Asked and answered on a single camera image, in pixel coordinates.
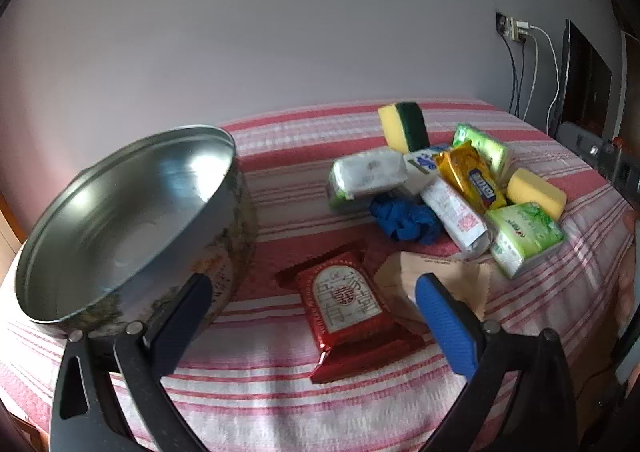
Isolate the plain yellow sponge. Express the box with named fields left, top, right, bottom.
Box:
left=506, top=168, right=567, bottom=222

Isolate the green tissue pack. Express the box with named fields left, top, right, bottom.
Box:
left=485, top=202, right=565, bottom=279
left=452, top=123, right=511, bottom=178

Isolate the grey-white tissue pack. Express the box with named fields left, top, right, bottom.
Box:
left=327, top=148, right=408, bottom=210

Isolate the white packet red label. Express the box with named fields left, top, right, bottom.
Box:
left=420, top=177, right=491, bottom=258

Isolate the red snack packet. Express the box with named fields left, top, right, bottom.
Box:
left=275, top=243, right=426, bottom=385

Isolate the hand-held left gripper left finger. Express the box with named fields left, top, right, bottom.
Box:
left=49, top=273, right=213, bottom=452

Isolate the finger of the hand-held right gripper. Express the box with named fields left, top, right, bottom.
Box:
left=557, top=122, right=640, bottom=200

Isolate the person's right hand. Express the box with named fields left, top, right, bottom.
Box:
left=617, top=209, right=640, bottom=329

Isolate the white packet blue print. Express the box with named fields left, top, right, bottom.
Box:
left=402, top=147, right=451, bottom=195

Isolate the round metal tin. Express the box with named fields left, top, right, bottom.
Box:
left=14, top=124, right=258, bottom=340

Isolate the gold snack packet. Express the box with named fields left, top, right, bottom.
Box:
left=432, top=141, right=508, bottom=212

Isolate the black cable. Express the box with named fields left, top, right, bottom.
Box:
left=516, top=38, right=526, bottom=117
left=501, top=36, right=518, bottom=114

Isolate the wall socket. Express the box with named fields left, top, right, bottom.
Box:
left=495, top=11, right=531, bottom=42

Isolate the blue cloth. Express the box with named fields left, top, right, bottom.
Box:
left=369, top=193, right=443, bottom=245

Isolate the yellow and green sponge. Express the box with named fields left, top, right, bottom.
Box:
left=377, top=102, right=430, bottom=154

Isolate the white cable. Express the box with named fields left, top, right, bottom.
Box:
left=521, top=34, right=541, bottom=122
left=530, top=24, right=561, bottom=135

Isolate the black flat screen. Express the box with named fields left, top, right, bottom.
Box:
left=560, top=18, right=615, bottom=138

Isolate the red striped tablecloth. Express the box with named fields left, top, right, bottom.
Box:
left=0, top=98, right=636, bottom=452

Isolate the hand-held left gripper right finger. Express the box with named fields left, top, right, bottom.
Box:
left=415, top=273, right=593, bottom=452

